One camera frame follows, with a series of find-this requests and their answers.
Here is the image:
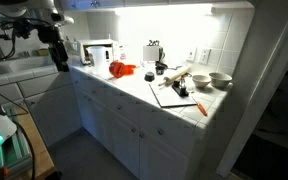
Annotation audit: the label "orange handled knife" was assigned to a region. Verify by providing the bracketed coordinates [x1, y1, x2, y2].
[189, 94, 208, 117]

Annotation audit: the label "white kitchen sink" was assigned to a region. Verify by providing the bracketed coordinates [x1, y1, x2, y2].
[0, 54, 57, 78]

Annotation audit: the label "white sink base cabinet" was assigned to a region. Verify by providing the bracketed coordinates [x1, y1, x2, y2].
[0, 70, 83, 148]

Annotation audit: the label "dark cutting board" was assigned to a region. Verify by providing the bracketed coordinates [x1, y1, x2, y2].
[148, 81, 198, 109]

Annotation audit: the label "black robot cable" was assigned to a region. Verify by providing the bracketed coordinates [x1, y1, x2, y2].
[0, 16, 57, 180]

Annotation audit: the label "small ceramic bowl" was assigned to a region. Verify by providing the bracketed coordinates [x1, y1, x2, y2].
[191, 74, 212, 89]

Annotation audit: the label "white counter base cabinet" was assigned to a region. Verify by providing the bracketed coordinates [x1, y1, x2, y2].
[69, 68, 228, 180]

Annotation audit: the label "yellow sponge dish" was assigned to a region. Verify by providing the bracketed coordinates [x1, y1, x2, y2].
[37, 48, 51, 57]

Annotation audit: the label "red stop button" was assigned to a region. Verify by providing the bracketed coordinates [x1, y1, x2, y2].
[0, 166, 10, 180]

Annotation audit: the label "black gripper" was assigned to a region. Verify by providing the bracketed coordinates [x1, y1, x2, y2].
[37, 23, 70, 73]

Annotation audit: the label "white plastic jar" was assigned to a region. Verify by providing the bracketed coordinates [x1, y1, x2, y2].
[86, 45, 111, 74]

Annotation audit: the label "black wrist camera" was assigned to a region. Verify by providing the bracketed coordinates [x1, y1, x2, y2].
[12, 19, 35, 40]

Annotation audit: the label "white toaster oven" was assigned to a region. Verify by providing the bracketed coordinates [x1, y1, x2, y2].
[76, 39, 120, 65]

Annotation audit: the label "large ceramic bowl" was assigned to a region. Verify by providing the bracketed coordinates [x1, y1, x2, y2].
[208, 72, 233, 89]

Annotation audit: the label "white wall outlet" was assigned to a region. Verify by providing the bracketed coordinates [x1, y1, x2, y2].
[198, 48, 212, 65]

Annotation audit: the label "wooden rolling pin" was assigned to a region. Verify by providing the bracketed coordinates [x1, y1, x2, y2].
[157, 65, 192, 88]

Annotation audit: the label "white bottle red label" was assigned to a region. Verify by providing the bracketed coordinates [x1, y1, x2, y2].
[118, 44, 128, 63]

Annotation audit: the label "black alarm clock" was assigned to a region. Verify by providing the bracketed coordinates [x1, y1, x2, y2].
[142, 39, 166, 63]

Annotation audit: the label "wooden table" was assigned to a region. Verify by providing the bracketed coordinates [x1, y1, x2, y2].
[2, 104, 57, 180]

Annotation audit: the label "black pepper grinder set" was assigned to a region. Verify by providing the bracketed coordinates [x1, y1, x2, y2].
[171, 74, 190, 98]

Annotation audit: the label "white upper cabinets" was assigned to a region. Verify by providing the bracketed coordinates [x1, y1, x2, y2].
[55, 0, 262, 11]

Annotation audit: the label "under-cabinet light strip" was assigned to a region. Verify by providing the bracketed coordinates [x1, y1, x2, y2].
[113, 2, 255, 16]

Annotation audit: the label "white wall switch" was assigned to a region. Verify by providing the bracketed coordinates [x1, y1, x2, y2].
[186, 47, 198, 63]

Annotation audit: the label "red jar lid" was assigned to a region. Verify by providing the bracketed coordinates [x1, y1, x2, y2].
[108, 60, 127, 79]

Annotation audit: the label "small black measuring cup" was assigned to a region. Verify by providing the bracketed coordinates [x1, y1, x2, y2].
[144, 71, 156, 83]

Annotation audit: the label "black long-handled measuring cup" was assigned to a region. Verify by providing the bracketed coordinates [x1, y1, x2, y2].
[154, 61, 183, 76]

